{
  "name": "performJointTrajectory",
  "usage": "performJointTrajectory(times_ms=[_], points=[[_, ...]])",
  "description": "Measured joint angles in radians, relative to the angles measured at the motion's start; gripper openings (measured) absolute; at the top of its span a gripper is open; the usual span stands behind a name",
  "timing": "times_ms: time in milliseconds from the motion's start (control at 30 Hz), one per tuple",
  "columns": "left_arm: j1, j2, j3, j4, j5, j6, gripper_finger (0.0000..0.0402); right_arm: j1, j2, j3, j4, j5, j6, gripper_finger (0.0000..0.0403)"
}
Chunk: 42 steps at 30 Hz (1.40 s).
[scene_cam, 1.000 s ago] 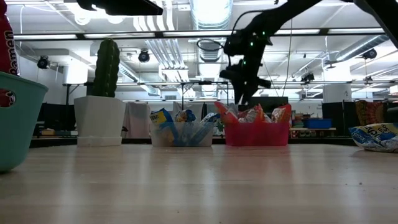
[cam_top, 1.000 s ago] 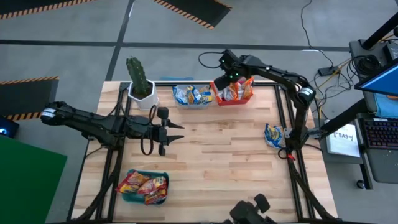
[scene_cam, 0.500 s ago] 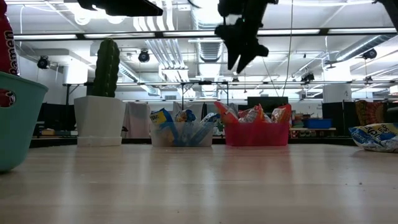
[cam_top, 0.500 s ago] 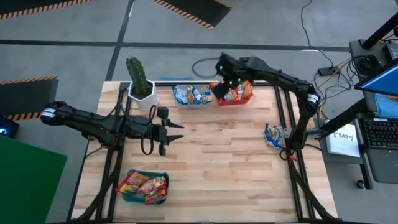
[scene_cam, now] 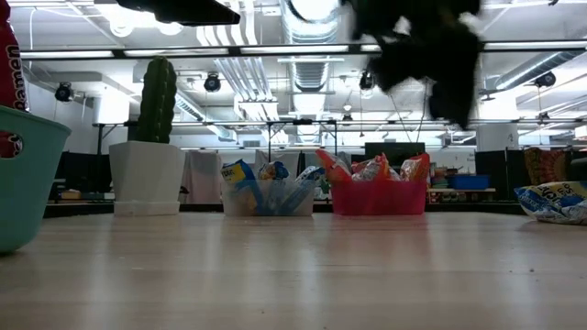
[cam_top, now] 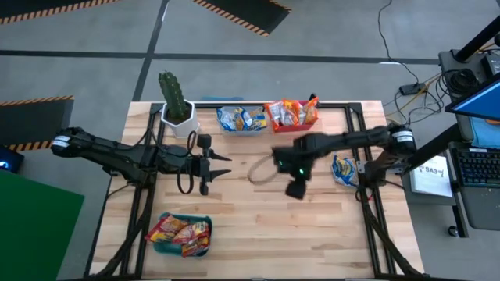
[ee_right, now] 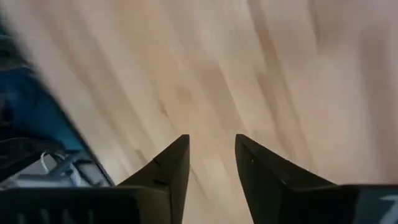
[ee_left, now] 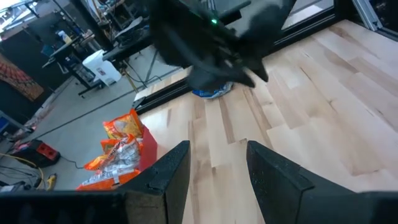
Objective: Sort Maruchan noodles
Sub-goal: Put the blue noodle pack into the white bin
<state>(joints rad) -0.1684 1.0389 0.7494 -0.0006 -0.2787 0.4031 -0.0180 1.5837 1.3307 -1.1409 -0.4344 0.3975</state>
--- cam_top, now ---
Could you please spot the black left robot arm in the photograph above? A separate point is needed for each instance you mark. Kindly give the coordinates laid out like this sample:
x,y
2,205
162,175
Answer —
x,y
97,150

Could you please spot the teal plastic bin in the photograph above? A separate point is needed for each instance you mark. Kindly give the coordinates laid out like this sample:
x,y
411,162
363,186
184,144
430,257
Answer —
x,y
162,247

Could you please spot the black frame clip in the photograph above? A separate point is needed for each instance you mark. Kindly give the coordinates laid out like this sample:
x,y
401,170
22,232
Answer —
x,y
313,97

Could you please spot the blue Maruchan ramen pack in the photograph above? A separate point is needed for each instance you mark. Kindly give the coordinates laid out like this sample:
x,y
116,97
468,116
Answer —
x,y
258,122
226,119
344,171
243,117

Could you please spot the white paper sheet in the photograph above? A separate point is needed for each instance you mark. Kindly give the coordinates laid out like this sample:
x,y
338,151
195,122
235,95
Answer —
x,y
431,179

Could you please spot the grey workstation cart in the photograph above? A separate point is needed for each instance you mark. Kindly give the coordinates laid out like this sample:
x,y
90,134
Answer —
x,y
482,207

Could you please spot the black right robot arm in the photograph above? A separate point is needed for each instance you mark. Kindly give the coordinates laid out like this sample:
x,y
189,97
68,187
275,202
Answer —
x,y
363,138

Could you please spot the red Maruchan beef ramen pack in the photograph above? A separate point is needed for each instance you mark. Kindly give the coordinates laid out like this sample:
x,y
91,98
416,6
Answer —
x,y
191,233
196,246
166,228

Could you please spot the green cactus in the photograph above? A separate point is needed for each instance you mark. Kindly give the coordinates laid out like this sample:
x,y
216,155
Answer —
x,y
173,93

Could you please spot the black keyboard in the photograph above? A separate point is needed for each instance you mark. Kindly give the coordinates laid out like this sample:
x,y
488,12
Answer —
x,y
478,168

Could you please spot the clear plastic bin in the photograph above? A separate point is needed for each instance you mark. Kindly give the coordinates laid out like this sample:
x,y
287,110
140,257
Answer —
x,y
240,132

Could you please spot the monitor with blue screen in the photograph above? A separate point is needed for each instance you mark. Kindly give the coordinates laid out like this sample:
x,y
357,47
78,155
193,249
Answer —
x,y
478,103

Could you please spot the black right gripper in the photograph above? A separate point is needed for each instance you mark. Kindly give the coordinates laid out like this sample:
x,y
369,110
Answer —
x,y
283,160

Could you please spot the orange Maruchan ramen pack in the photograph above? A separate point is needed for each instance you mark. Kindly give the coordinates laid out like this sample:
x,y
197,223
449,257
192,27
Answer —
x,y
273,115
311,110
298,114
288,112

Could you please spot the green floor mat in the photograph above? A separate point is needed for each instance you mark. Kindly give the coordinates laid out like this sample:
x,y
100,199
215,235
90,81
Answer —
x,y
35,226

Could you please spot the black hazard-striped floor mat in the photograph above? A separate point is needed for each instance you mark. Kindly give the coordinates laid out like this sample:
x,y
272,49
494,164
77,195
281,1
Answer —
x,y
250,11
35,121
39,6

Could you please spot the black device with blue light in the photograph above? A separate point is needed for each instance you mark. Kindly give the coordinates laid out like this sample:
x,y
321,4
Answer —
x,y
9,160

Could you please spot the red plastic bin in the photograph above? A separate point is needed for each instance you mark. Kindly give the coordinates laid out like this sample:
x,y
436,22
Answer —
x,y
297,126

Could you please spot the black power adapter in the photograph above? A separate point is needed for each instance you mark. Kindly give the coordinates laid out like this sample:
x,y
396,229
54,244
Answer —
x,y
412,89

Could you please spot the white hexagonal plant pot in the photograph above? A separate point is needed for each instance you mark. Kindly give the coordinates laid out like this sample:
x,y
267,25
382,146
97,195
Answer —
x,y
189,129

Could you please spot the grey equipment case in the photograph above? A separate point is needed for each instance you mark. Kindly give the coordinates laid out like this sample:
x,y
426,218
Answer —
x,y
449,62

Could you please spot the black stand pole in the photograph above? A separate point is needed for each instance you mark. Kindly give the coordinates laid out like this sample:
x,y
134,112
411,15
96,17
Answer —
x,y
478,39

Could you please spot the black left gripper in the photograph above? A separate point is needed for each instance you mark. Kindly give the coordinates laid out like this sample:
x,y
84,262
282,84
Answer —
x,y
204,168

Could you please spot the black caster wheel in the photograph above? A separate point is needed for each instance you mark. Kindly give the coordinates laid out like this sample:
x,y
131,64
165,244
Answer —
x,y
453,231

